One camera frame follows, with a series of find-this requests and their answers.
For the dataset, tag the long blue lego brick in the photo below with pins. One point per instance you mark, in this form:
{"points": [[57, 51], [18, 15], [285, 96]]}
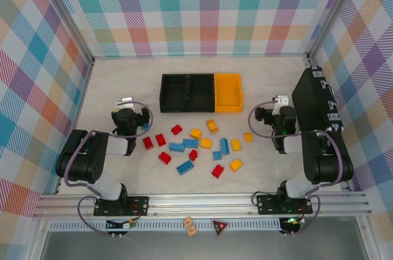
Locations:
{"points": [[176, 147], [190, 142], [185, 167], [224, 145]]}

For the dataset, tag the aluminium front rail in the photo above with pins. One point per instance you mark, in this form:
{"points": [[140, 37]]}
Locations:
{"points": [[199, 206]]}

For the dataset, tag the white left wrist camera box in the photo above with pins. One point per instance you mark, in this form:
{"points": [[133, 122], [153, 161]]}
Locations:
{"points": [[126, 102]]}

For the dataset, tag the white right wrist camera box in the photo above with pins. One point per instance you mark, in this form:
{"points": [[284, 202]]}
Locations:
{"points": [[281, 100]]}

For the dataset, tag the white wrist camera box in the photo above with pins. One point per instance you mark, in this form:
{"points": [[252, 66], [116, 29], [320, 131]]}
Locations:
{"points": [[281, 100], [126, 102]]}

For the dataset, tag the aluminium frame post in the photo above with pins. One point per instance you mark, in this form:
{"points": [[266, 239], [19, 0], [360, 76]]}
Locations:
{"points": [[333, 11], [63, 11]]}

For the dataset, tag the yellow plastic bin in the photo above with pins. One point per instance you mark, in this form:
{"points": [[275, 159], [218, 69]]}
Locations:
{"points": [[228, 94]]}

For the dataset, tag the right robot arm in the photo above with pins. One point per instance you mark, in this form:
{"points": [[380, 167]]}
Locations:
{"points": [[325, 161]]}

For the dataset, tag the black plug with yellow connector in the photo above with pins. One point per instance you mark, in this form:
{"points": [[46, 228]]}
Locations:
{"points": [[118, 226]]}

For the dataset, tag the black hard case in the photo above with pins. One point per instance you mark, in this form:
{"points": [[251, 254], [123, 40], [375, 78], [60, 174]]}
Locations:
{"points": [[313, 100]]}

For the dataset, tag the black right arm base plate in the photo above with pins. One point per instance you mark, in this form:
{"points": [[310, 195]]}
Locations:
{"points": [[267, 204]]}

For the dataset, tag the black red triangle sticker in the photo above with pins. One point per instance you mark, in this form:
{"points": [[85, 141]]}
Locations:
{"points": [[220, 226]]}

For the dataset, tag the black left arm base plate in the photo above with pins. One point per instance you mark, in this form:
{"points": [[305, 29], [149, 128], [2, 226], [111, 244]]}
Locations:
{"points": [[138, 206]]}

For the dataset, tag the yellow lego brick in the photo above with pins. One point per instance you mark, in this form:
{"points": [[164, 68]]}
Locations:
{"points": [[248, 136], [196, 133], [235, 144], [206, 143], [212, 125], [236, 164]]}

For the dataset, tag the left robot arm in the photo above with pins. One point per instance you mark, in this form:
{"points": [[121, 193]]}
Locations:
{"points": [[80, 158]]}

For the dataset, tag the black plastic bin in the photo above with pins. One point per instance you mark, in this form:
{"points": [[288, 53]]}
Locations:
{"points": [[201, 94], [173, 94]]}

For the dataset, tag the wooden tag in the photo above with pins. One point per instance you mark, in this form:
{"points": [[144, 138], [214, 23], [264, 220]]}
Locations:
{"points": [[189, 226]]}

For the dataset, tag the aluminium back frame rail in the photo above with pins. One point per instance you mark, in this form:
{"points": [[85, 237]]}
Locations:
{"points": [[199, 56]]}

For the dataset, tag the black plug with green light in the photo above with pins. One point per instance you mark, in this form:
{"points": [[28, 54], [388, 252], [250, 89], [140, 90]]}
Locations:
{"points": [[290, 226]]}

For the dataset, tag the red lego brick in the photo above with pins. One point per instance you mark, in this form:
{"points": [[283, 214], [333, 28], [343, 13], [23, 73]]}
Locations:
{"points": [[160, 139], [193, 155], [218, 171], [177, 129], [164, 158], [148, 142]]}

